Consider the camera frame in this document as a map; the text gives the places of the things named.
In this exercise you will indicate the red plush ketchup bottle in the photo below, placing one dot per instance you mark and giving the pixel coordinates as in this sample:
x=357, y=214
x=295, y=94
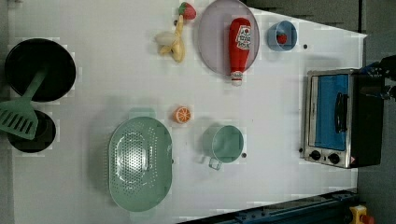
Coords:
x=239, y=48

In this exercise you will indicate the lilac round plate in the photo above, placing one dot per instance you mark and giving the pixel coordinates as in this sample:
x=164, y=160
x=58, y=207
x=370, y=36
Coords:
x=213, y=34

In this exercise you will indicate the plush orange slice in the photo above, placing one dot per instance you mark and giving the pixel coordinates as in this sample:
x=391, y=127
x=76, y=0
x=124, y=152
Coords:
x=182, y=115

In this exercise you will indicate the green mug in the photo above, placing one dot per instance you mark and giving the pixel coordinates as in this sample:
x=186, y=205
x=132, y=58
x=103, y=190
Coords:
x=222, y=144

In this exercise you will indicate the plush peeled banana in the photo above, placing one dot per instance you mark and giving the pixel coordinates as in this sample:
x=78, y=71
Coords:
x=172, y=42

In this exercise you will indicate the green oval colander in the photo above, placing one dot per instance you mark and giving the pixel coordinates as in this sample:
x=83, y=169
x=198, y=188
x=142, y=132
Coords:
x=140, y=161

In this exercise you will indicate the plush strawberry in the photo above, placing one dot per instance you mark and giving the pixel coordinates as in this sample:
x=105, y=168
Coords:
x=187, y=11

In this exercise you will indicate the red strawberry in bowl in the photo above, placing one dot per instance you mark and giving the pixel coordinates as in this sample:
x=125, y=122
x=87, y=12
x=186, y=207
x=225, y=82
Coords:
x=281, y=39

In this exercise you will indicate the blue bowl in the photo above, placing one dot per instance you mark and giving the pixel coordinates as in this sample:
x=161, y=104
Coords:
x=282, y=27

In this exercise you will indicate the small black pot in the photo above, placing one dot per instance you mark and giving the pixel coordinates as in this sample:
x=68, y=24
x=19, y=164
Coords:
x=44, y=136

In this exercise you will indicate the green slotted spatula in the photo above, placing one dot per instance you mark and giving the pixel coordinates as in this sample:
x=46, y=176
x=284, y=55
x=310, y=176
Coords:
x=18, y=116

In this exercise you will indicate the large black pan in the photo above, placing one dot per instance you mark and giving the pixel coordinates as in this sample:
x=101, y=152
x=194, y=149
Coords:
x=29, y=56

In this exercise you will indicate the yellow red emergency button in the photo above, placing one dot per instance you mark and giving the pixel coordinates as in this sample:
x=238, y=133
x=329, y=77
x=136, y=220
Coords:
x=360, y=216

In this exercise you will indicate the blue metal frame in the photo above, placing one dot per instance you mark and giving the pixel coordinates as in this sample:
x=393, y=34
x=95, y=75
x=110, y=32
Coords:
x=329, y=208

